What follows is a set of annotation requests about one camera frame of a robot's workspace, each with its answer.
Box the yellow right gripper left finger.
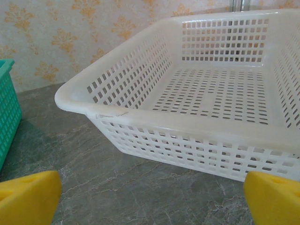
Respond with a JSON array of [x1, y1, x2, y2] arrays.
[[0, 170, 63, 225]]

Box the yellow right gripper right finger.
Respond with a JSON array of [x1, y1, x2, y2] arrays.
[[243, 171, 300, 225]]

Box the white plastic basket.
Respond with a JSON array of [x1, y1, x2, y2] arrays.
[[53, 8, 300, 183]]

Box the teal plastic basket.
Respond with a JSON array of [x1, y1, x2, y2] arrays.
[[0, 59, 23, 172]]

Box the aluminium frame post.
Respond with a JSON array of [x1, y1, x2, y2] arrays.
[[231, 0, 244, 12]]

